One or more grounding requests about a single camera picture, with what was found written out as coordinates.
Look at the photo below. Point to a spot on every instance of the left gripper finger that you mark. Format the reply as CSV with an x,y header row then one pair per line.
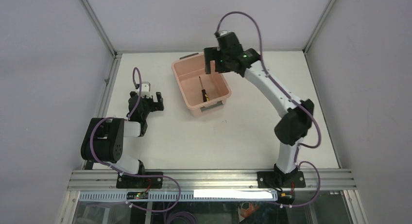
x,y
157,102
133,94

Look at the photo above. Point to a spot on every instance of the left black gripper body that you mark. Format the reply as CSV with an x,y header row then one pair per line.
x,y
147,102

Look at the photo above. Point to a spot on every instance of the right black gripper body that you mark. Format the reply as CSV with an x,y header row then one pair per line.
x,y
213,55

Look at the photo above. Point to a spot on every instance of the black yellow screwdriver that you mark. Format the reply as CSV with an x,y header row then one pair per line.
x,y
203,91

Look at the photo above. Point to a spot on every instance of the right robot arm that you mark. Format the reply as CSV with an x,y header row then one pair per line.
x,y
295,116

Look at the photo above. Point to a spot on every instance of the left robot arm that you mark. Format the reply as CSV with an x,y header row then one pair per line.
x,y
103,142

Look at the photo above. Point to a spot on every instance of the pink plastic bin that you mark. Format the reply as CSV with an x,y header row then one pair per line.
x,y
187,71

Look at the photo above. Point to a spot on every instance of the orange object under table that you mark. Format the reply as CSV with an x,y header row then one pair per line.
x,y
248,208

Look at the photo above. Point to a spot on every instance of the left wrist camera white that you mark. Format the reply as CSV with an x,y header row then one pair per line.
x,y
146,90

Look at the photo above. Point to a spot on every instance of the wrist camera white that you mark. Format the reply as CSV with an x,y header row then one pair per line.
x,y
221,33
146,90

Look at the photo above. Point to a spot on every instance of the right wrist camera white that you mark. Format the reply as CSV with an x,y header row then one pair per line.
x,y
221,33

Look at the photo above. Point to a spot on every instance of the left aluminium frame post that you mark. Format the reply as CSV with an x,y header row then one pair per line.
x,y
98,26

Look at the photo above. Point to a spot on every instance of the aluminium frame post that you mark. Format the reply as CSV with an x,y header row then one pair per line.
x,y
98,26
330,4

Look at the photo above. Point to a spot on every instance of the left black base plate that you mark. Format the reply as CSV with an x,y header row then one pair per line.
x,y
155,181

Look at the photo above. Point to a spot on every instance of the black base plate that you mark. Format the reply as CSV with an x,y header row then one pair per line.
x,y
270,179
155,181

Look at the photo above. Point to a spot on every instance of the white slotted cable duct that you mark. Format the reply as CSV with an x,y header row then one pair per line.
x,y
198,195

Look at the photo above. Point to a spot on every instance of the right aluminium frame post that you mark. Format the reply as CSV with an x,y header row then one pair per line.
x,y
330,4

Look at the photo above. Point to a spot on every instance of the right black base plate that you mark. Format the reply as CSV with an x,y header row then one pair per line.
x,y
270,179

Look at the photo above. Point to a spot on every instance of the aluminium mounting rail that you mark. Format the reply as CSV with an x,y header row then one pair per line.
x,y
105,180

